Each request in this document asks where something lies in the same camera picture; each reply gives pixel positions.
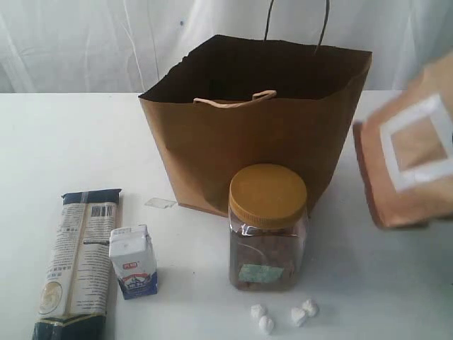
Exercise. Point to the clear jar with yellow lid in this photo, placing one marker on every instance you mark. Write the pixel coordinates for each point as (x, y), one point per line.
(267, 222)

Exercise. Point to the white wrapped candy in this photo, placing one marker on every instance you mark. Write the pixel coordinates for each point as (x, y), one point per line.
(298, 316)
(310, 307)
(258, 311)
(266, 325)

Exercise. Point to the small white milk carton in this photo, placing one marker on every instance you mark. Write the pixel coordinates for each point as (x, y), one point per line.
(134, 263)

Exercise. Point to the long noodle package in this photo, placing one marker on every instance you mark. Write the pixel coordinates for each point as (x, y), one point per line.
(74, 298)

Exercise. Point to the brown orange standup pouch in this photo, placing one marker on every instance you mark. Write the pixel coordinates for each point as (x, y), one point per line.
(404, 151)

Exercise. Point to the clear tape piece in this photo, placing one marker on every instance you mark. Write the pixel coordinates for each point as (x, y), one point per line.
(160, 203)

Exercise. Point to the brown paper bag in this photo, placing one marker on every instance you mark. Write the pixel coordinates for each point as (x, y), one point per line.
(233, 102)

